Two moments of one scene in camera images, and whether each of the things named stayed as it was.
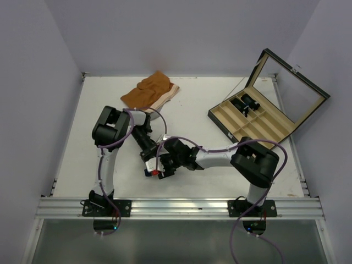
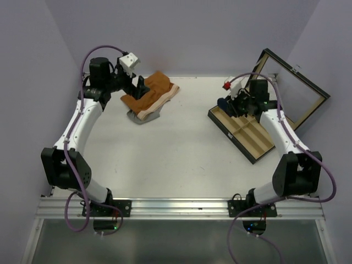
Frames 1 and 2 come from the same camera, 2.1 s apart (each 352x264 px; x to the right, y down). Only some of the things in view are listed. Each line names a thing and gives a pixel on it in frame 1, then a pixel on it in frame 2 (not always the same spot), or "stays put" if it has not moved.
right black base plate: (236, 208) stays put
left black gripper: (150, 151) to (137, 91)
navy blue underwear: (147, 173) to (223, 104)
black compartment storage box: (278, 96) stays put
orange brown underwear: (151, 92) stays put
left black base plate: (103, 208) stays put
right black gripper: (168, 171) to (232, 104)
